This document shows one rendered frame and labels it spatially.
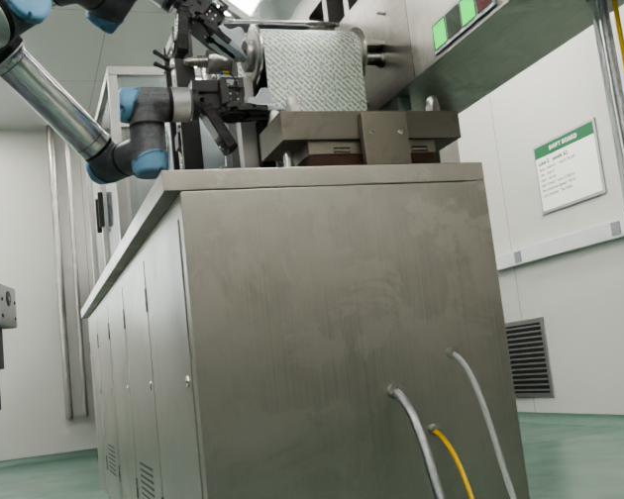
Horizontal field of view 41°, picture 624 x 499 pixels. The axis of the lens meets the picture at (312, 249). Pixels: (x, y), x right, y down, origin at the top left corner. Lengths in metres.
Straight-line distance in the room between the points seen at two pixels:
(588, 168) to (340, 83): 3.36
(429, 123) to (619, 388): 3.54
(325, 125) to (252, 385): 0.55
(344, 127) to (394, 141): 0.11
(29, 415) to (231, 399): 5.83
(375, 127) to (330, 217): 0.24
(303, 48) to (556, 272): 3.76
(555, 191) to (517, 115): 0.66
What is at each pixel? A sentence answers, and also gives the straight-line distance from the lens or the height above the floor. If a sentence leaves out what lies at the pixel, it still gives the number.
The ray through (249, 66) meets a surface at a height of 1.22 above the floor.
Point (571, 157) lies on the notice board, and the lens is 5.31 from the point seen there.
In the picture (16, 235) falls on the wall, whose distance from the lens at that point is 7.40.
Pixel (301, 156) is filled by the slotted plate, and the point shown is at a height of 0.95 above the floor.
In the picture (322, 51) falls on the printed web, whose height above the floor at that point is 1.24.
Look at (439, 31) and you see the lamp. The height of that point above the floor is 1.19.
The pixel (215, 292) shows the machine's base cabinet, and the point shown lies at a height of 0.67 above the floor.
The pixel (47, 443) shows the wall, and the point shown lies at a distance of 7.28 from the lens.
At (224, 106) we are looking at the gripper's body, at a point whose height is 1.10.
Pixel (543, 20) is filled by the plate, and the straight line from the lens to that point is 1.74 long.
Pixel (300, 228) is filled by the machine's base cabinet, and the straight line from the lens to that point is 1.56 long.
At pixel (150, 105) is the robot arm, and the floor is 1.10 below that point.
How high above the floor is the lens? 0.52
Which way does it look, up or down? 8 degrees up
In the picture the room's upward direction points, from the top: 6 degrees counter-clockwise
